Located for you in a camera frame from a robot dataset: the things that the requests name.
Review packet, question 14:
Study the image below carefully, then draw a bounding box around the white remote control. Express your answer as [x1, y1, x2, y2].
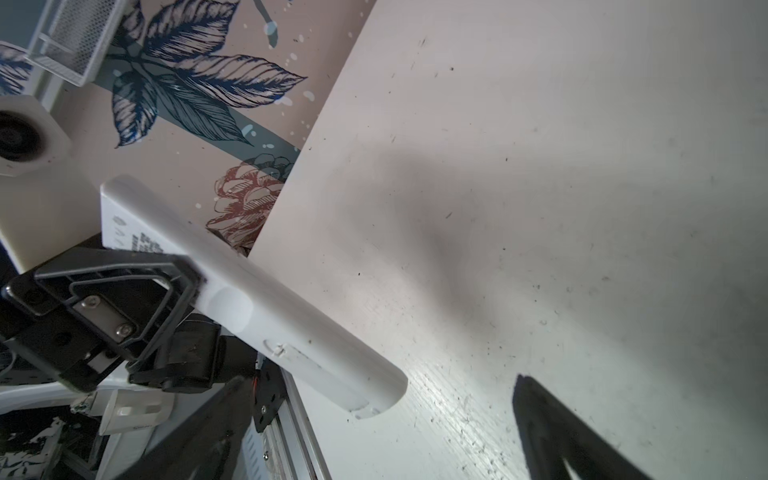
[100, 175, 408, 419]

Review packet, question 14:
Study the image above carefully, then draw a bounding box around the aluminium mounting rail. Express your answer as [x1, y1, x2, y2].
[234, 356, 332, 480]

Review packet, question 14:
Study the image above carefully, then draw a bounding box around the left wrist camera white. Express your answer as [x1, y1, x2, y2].
[1, 95, 101, 273]

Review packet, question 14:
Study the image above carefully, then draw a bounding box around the white mesh wire tray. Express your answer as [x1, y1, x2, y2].
[26, 0, 127, 87]

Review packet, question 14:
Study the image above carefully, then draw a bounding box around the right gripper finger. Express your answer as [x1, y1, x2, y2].
[512, 375, 648, 479]

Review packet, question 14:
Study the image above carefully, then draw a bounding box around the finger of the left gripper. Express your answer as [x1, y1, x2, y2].
[1, 247, 202, 393]
[129, 314, 258, 393]

